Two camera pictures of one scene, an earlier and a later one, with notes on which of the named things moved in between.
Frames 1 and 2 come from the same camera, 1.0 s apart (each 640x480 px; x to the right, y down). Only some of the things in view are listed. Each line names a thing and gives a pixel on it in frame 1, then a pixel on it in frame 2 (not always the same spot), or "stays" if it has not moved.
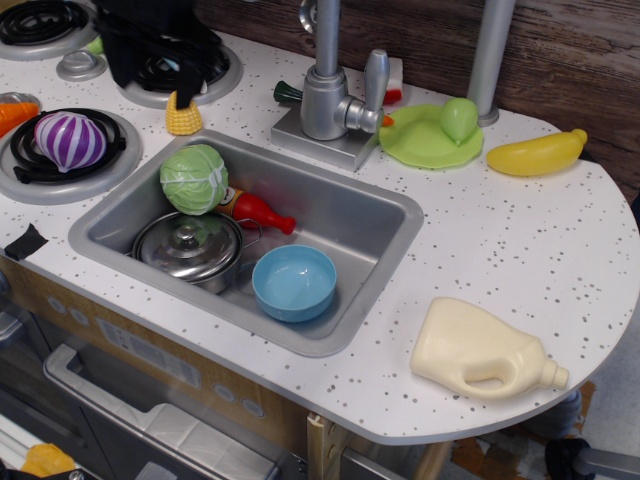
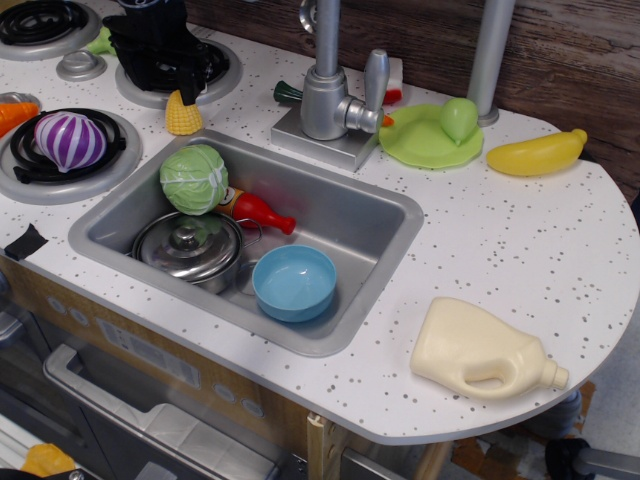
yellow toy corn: x=181 y=122 stays
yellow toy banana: x=540 y=154 stays
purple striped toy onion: x=70 y=142 stays
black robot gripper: x=169 y=29 -> x=158 y=50
